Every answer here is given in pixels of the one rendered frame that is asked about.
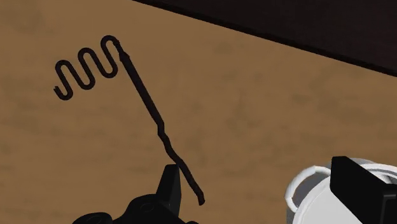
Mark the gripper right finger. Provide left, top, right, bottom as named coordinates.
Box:
left=330, top=156, right=397, bottom=224

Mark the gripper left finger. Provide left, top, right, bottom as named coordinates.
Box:
left=71, top=164, right=199, bottom=224

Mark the black potato masher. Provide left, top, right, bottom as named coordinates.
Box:
left=53, top=34, right=206, bottom=206

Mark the white cup with handle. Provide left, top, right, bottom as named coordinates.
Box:
left=284, top=157, right=397, bottom=224

